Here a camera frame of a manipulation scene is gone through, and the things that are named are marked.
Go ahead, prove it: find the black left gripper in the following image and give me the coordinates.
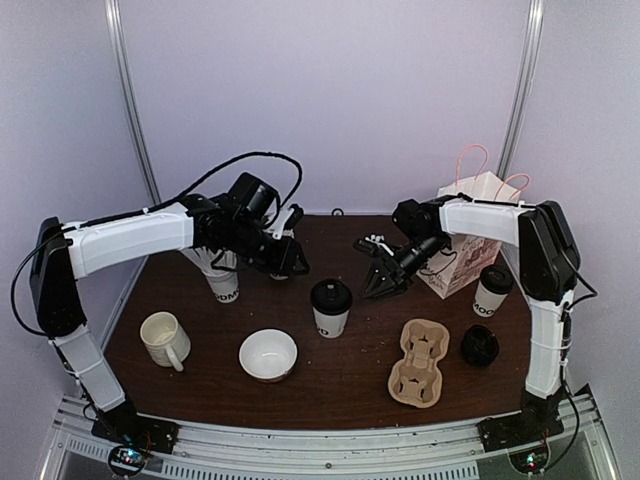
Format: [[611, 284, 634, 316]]
[[227, 217, 310, 277]]

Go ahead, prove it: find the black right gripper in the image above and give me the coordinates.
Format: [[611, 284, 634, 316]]
[[360, 234, 447, 302]]

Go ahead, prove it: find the white paper coffee cup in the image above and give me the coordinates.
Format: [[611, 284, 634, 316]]
[[312, 308, 349, 339], [472, 283, 507, 318]]

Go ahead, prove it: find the white paper takeout bag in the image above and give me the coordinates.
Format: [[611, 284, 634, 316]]
[[417, 144, 530, 299]]

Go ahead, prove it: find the brown pulp cup carrier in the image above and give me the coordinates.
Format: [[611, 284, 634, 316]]
[[387, 318, 450, 409]]

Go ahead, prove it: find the black coffee cup lid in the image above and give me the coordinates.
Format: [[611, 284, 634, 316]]
[[479, 264, 514, 295]]

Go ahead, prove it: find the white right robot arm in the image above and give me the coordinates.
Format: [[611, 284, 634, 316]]
[[354, 194, 581, 442]]

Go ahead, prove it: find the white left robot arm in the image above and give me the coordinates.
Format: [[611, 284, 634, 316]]
[[29, 172, 310, 444]]

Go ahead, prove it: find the paper cup holding straws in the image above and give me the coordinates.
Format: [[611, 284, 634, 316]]
[[181, 247, 239, 304]]

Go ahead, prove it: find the white ceramic bowl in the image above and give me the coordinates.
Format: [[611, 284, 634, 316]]
[[238, 329, 298, 383]]

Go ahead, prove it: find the stack of black lids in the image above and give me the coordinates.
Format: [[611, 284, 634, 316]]
[[461, 324, 500, 367]]

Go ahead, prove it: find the cream ceramic mug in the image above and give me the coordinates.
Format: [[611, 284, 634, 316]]
[[139, 312, 191, 372]]

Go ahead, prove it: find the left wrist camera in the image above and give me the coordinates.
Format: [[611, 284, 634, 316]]
[[269, 204, 304, 240]]

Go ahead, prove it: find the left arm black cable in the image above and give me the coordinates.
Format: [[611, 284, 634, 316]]
[[10, 149, 304, 336]]

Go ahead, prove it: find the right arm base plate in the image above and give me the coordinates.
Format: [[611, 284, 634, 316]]
[[477, 412, 564, 453]]

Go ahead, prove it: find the aluminium frame right post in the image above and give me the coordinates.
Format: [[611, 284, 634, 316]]
[[497, 0, 545, 179]]

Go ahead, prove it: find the aluminium frame post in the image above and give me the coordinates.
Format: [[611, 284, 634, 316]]
[[104, 0, 162, 206], [497, 0, 545, 179]]

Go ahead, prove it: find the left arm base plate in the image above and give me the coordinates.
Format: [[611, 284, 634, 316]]
[[91, 412, 179, 454]]

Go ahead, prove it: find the aluminium front table rail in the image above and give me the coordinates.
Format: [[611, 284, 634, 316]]
[[37, 394, 620, 479]]

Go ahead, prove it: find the aluminium frame left post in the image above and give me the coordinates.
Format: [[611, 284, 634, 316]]
[[104, 0, 162, 206]]

